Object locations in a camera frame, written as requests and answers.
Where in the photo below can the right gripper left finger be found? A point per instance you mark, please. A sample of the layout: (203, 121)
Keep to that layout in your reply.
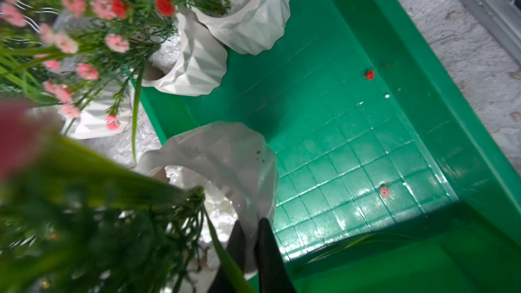
(230, 276)

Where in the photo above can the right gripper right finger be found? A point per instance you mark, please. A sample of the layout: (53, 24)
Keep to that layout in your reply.
(273, 276)

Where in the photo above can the pink flower potted plant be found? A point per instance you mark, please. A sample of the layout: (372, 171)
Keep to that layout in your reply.
(69, 41)

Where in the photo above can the green plastic storage tray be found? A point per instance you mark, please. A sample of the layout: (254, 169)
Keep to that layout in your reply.
(388, 180)

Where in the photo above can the red flower potted plant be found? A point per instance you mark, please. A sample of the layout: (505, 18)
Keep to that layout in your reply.
(88, 109)

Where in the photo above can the pink red flower plant pot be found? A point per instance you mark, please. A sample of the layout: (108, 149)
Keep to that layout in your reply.
(228, 0)

